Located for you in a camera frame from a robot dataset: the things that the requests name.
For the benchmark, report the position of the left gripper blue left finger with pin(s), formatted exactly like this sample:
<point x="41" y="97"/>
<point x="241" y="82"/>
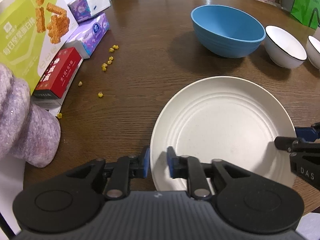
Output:
<point x="139" y="164"/>

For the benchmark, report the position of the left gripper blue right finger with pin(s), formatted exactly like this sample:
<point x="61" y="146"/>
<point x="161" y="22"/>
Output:
<point x="178" y="165"/>

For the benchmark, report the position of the cream plate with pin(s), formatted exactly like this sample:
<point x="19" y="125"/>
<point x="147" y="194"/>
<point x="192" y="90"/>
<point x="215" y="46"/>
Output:
<point x="226" y="118"/>

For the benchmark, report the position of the white bowl left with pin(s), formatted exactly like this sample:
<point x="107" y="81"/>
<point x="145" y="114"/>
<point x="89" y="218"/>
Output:
<point x="283" y="48"/>

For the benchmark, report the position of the white bowl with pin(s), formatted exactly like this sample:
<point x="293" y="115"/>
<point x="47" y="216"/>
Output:
<point x="283" y="48"/>
<point x="313" y="51"/>

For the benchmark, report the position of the white bowl right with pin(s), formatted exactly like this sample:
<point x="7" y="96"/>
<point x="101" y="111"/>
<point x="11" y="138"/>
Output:
<point x="313" y="51"/>

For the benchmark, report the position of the purple fuzzy vase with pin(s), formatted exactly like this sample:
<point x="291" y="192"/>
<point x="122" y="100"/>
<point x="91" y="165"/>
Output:
<point x="28" y="131"/>

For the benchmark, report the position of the red small box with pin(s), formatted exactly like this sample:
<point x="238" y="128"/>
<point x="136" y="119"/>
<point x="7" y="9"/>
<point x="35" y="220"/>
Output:
<point x="52" y="88"/>

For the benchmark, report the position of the purple tissue pack lower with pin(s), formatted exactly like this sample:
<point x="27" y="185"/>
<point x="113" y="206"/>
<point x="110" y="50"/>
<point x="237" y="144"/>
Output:
<point x="88" y="35"/>

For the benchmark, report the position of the purple tissue pack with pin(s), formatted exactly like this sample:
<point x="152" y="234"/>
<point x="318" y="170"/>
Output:
<point x="88" y="35"/>
<point x="83" y="10"/>

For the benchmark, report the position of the blue bowl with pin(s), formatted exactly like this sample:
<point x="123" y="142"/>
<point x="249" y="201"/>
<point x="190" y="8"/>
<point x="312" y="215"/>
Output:
<point x="227" y="31"/>

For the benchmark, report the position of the green paper shopping bag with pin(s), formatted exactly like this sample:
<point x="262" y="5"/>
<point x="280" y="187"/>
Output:
<point x="306" y="12"/>

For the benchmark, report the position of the purple tissue pack upper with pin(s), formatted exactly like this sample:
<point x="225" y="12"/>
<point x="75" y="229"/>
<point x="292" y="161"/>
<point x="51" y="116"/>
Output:
<point x="83" y="10"/>

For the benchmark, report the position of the green snack box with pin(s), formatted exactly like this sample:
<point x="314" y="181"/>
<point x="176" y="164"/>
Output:
<point x="32" y="33"/>

